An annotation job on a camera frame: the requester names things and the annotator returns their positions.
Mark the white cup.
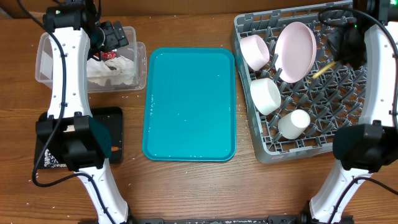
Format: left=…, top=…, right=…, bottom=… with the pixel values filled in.
left=278, top=110, right=310, bottom=139

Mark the small white bowl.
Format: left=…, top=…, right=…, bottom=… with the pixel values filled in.
left=250, top=78, right=281, bottom=115

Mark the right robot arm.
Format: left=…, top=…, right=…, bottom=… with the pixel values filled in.
left=295, top=1, right=397, bottom=223

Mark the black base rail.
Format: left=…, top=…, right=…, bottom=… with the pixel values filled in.
left=77, top=214, right=355, bottom=224

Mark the large white plate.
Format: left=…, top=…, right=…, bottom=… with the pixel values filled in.
left=274, top=22, right=317, bottom=83

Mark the red snack wrapper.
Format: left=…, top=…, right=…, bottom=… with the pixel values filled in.
left=101, top=51, right=116, bottom=60

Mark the black waste tray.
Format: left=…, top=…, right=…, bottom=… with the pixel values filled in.
left=38, top=106, right=124, bottom=169

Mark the clear plastic bin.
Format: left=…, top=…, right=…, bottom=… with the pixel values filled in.
left=35, top=26, right=147, bottom=93

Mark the white napkin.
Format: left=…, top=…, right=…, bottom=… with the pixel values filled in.
left=86, top=56, right=136, bottom=86

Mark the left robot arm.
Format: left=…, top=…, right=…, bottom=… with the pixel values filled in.
left=35, top=1, right=134, bottom=223

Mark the grey dishwasher rack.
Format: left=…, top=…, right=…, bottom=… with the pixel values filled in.
left=231, top=1, right=366, bottom=164

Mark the white bowl with rice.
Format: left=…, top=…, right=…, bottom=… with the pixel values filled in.
left=239, top=35, right=270, bottom=71

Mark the yellow plastic spoon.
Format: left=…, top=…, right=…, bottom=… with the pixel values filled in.
left=312, top=62, right=336, bottom=79

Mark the carrot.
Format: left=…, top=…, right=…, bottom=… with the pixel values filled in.
left=111, top=146, right=121, bottom=152

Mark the pile of rice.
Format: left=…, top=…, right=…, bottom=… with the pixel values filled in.
left=44, top=149, right=67, bottom=169

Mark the teal serving tray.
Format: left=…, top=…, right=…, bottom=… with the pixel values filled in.
left=142, top=47, right=236, bottom=162

